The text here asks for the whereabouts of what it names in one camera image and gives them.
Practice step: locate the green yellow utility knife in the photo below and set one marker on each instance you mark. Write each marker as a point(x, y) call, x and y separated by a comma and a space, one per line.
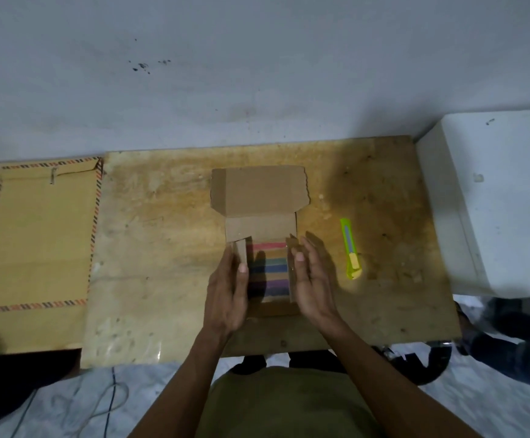
point(351, 250)

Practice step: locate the person's left forearm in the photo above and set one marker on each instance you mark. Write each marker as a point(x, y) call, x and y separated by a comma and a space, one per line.
point(182, 387)

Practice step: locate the brown cardboard box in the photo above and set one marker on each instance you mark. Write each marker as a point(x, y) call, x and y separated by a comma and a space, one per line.
point(258, 191)

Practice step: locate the person's olive green shirt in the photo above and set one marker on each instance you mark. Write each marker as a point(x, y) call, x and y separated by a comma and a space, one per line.
point(283, 405)

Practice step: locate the brown envelope with striped border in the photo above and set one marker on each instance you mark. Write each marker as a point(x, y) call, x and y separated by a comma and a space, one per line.
point(37, 241)

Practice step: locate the black chair base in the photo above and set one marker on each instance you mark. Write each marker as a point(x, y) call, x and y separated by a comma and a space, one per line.
point(424, 364)

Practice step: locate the rainbow striped paper pack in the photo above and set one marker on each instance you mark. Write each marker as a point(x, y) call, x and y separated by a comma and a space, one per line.
point(274, 269)

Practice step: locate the person's right hand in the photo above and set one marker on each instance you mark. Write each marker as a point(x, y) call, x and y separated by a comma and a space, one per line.
point(315, 296)

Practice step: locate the person's right forearm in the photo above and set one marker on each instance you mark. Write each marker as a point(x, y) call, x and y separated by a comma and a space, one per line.
point(383, 387)

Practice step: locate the white cabinet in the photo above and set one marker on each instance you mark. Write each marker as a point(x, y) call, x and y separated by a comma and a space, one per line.
point(502, 200)

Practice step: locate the person's left hand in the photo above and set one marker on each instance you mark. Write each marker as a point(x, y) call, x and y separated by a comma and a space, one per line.
point(224, 301)

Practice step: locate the person's left thumb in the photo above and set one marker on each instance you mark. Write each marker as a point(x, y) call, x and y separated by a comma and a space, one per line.
point(244, 287)

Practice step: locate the person's right thumb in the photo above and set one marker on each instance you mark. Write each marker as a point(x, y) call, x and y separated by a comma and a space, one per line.
point(298, 269)

